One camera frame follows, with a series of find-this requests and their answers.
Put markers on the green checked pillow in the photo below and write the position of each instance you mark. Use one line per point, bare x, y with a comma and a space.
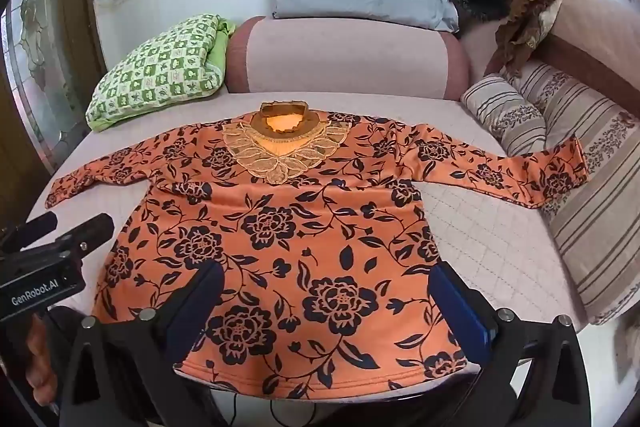
160, 67

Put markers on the small striped floral pillow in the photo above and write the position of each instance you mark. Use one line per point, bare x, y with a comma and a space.
505, 112

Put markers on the person's left hand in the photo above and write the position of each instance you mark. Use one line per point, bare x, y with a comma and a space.
40, 352

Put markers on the pink bolster cushion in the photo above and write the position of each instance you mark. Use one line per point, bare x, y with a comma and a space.
350, 57

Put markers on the orange floral shirt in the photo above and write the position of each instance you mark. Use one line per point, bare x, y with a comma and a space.
300, 232

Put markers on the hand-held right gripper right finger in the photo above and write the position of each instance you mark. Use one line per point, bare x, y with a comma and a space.
457, 307

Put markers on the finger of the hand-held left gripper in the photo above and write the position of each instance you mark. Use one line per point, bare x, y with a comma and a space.
32, 227
95, 227

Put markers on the black and brown plush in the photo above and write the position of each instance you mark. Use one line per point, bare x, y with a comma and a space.
530, 7

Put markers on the wooden door with glass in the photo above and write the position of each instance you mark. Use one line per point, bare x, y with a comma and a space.
35, 82

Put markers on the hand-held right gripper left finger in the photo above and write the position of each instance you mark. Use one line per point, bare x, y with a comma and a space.
205, 297

